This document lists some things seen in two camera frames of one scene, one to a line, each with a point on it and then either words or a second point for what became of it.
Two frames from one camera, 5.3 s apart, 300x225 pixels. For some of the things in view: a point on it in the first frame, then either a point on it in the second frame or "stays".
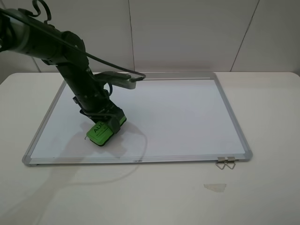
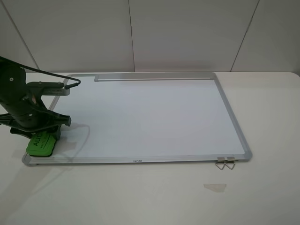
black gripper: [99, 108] → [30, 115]
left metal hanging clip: [221, 160] stays
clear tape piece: [218, 188] stays
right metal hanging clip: [231, 159] stays
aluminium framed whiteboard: [181, 116] stays
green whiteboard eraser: [101, 133] → [41, 144]
